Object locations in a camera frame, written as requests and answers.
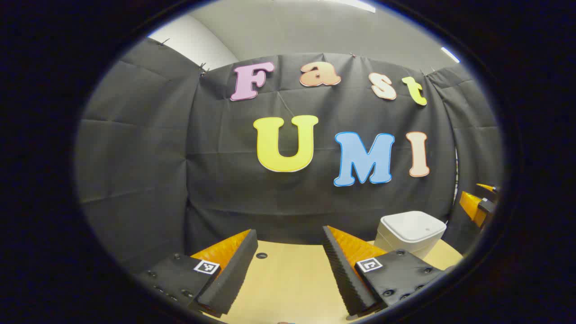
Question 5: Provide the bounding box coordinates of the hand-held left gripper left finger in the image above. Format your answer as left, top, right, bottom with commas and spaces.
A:
137, 229, 259, 318

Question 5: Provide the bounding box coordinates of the white desktop garbage bin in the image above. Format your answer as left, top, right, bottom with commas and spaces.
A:
373, 211, 447, 261

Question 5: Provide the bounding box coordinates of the light wooden desktop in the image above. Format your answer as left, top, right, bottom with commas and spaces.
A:
193, 240, 464, 324

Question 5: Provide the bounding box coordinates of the black backdrop cloth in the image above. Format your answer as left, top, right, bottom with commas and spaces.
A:
74, 37, 504, 275

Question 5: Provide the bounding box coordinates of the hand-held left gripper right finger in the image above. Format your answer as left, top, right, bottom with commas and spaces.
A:
322, 225, 446, 318

